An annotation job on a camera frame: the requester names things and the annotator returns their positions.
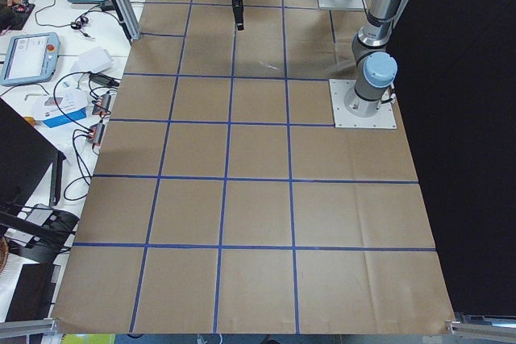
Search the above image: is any orange usb hub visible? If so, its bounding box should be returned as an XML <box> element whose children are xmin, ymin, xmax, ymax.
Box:
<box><xmin>92</xmin><ymin>93</ymin><xmax>112</xmax><ymax>117</ymax></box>
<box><xmin>86</xmin><ymin>122</ymin><xmax>106</xmax><ymax>148</ymax></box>

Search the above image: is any white folded paper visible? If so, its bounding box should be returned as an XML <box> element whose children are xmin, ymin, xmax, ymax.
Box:
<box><xmin>71</xmin><ymin>46</ymin><xmax>114</xmax><ymax>73</ymax></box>

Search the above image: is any black red button box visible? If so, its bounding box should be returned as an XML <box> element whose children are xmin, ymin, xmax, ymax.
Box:
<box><xmin>1</xmin><ymin>2</ymin><xmax>35</xmax><ymax>31</ymax></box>

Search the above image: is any black monitor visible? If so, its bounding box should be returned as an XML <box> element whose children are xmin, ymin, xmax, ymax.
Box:
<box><xmin>1</xmin><ymin>101</ymin><xmax>65</xmax><ymax>205</ymax></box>

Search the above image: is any upper orange usb hub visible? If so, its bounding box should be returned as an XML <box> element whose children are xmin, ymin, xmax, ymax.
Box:
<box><xmin>92</xmin><ymin>93</ymin><xmax>112</xmax><ymax>117</ymax></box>

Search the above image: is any lower orange usb hub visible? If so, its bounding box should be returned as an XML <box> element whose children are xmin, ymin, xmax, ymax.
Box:
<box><xmin>86</xmin><ymin>122</ymin><xmax>106</xmax><ymax>148</ymax></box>

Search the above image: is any black power adapter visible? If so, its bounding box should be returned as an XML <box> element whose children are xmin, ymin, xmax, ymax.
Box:
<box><xmin>89</xmin><ymin>73</ymin><xmax>119</xmax><ymax>88</ymax></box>

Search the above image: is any near blue teach pendant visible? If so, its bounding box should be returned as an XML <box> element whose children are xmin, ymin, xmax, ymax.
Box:
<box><xmin>1</xmin><ymin>32</ymin><xmax>60</xmax><ymax>86</ymax></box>

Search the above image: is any blue white cardboard box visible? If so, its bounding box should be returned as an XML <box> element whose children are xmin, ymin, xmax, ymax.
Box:
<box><xmin>31</xmin><ymin>89</ymin><xmax>88</xmax><ymax>128</ymax></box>

